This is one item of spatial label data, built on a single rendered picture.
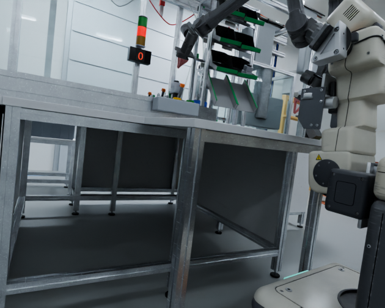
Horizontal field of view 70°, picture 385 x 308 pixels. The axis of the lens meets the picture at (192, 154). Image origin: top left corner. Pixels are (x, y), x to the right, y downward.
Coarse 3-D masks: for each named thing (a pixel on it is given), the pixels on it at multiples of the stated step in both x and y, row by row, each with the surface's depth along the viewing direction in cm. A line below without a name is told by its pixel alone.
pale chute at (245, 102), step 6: (234, 84) 179; (240, 84) 181; (246, 84) 176; (234, 90) 174; (240, 90) 176; (246, 90) 175; (240, 96) 172; (246, 96) 174; (252, 96) 168; (240, 102) 167; (246, 102) 170; (252, 102) 167; (240, 108) 163; (246, 108) 165; (252, 108) 166
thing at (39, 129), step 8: (32, 128) 279; (40, 128) 283; (48, 128) 286; (56, 128) 290; (64, 128) 294; (72, 128) 297; (40, 136) 284; (48, 136) 287; (56, 136) 291; (64, 136) 294; (72, 136) 298
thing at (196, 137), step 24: (192, 144) 91; (240, 144) 104; (264, 144) 113; (288, 144) 121; (192, 168) 92; (192, 192) 94; (312, 192) 142; (192, 216) 94; (312, 216) 142; (312, 240) 142
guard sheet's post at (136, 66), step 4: (144, 0) 151; (144, 4) 151; (140, 8) 151; (144, 8) 151; (140, 12) 150; (144, 12) 151; (140, 48) 152; (136, 64) 152; (136, 68) 153; (136, 72) 153; (136, 76) 153; (136, 80) 153; (132, 84) 153; (136, 84) 154; (132, 88) 153; (136, 88) 154; (132, 92) 153; (136, 92) 154
